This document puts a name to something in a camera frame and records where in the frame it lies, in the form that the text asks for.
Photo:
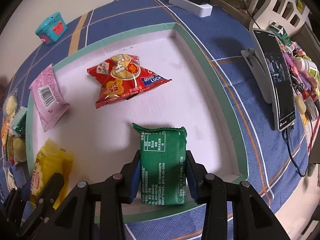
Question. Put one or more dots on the blue plaid tablecloth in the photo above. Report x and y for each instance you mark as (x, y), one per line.
(273, 165)

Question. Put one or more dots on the small wrapped cream pastry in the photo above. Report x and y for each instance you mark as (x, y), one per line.
(19, 150)

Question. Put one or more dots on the clutter of small toys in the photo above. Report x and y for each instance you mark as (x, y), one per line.
(304, 76)

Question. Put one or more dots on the teal house-shaped tin box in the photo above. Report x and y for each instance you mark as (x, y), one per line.
(51, 29)

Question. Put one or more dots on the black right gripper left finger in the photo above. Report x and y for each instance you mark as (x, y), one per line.
(74, 218)

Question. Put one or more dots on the red good luck snack bag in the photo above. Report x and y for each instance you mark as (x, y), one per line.
(122, 77)

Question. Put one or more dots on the dark green snack packet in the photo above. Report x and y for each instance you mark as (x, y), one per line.
(163, 165)

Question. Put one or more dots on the white slatted chair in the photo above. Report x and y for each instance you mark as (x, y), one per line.
(290, 14)

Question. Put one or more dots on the smartphone on stand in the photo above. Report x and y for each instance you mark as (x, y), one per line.
(277, 77)

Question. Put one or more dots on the yellow transparent snack bag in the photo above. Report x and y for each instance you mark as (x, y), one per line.
(50, 159)

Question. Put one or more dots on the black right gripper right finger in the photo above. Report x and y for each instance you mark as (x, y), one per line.
(252, 218)

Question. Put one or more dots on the pink snack packet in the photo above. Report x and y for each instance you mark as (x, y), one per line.
(48, 100)

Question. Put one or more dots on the grey phone stand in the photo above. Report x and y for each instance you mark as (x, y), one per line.
(257, 65)

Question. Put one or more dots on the green rimmed white tray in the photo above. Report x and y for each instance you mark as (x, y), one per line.
(103, 139)

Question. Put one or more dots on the white power strip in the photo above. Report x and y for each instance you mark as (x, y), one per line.
(202, 11)

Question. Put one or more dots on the clear wrapped round bun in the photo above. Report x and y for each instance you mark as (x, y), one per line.
(11, 103)

